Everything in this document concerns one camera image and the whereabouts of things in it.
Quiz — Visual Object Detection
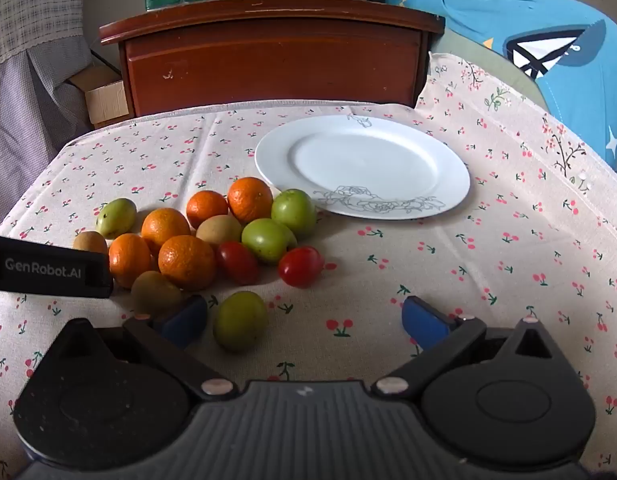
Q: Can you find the round green jujube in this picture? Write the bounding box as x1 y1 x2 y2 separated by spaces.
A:
241 218 298 265
271 189 317 240
213 291 269 352

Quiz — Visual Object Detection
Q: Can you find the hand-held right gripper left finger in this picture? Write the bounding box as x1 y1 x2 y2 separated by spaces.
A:
53 295 239 402

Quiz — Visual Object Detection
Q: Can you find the red cherry tomato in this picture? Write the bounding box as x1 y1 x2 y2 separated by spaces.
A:
217 241 262 286
278 245 324 288

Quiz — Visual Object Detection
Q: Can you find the small orange mandarin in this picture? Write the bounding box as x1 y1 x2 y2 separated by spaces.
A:
186 190 230 230

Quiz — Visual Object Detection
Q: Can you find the brown cardboard box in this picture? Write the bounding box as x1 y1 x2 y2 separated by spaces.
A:
63 50 132 130

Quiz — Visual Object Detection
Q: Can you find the purple checked cloth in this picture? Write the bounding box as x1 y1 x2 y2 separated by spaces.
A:
0 35 96 233

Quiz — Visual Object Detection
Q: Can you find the spotted elongated green jujube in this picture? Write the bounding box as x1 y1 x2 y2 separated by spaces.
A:
95 198 138 239

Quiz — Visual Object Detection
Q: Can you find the blue quilt with sailboat print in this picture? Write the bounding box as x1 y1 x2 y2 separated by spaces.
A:
385 0 617 176

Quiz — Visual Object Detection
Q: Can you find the grey green bed sheet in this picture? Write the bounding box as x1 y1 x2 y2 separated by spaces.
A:
428 30 551 111

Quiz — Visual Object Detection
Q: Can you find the small tan longan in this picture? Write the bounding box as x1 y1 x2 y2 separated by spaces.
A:
72 230 109 256

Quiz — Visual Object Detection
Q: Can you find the cherry print tablecloth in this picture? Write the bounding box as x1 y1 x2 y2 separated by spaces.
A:
0 52 617 480

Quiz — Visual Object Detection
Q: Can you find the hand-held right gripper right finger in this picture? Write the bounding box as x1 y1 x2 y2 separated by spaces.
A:
371 296 571 398

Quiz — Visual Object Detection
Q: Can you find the wooden headboard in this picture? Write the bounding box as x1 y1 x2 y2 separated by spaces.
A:
99 0 445 117

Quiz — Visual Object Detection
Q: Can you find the grey checked cloth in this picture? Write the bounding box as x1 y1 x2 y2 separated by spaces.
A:
0 0 96 71

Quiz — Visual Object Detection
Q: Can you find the white plate with rose print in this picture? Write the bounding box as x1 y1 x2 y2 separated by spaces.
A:
254 114 471 220

